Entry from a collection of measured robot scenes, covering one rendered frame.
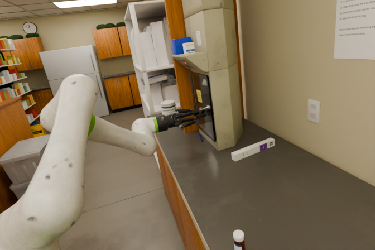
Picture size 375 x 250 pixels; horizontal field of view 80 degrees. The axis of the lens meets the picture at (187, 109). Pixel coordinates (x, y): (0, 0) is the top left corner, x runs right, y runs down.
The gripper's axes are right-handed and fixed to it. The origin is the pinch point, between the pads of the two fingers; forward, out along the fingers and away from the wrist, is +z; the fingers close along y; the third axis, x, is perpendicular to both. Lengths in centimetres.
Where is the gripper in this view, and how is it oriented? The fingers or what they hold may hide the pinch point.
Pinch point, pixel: (200, 114)
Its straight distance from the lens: 132.0
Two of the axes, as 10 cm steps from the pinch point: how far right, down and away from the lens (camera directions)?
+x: -1.0, 5.4, 8.4
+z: 9.4, -2.1, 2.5
